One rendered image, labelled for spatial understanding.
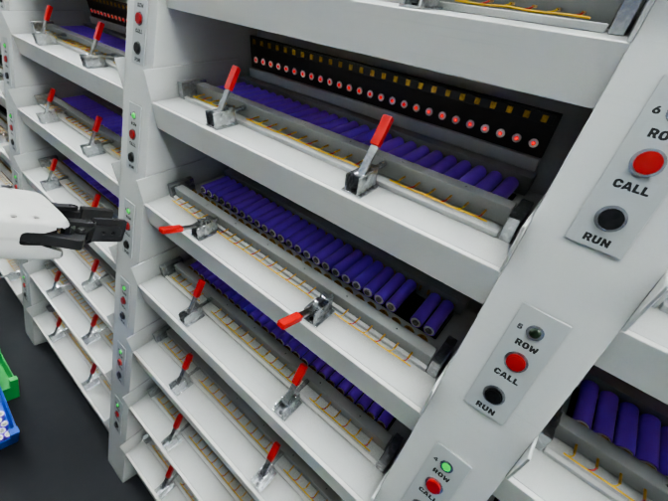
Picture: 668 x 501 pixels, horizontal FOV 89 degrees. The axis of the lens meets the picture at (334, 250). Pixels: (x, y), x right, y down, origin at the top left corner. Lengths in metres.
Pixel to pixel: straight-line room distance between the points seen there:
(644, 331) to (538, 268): 0.09
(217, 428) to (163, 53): 0.70
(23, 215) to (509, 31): 0.49
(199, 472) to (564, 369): 0.81
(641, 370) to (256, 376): 0.51
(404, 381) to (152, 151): 0.58
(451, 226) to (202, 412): 0.64
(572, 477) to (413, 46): 0.46
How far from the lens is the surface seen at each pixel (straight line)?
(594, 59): 0.35
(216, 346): 0.69
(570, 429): 0.47
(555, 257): 0.34
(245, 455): 0.78
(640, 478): 0.50
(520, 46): 0.36
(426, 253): 0.37
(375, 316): 0.47
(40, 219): 0.48
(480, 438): 0.42
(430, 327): 0.48
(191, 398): 0.85
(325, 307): 0.47
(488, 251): 0.36
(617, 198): 0.33
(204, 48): 0.75
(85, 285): 1.14
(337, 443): 0.59
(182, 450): 1.00
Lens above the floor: 1.17
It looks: 23 degrees down
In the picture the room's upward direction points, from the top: 18 degrees clockwise
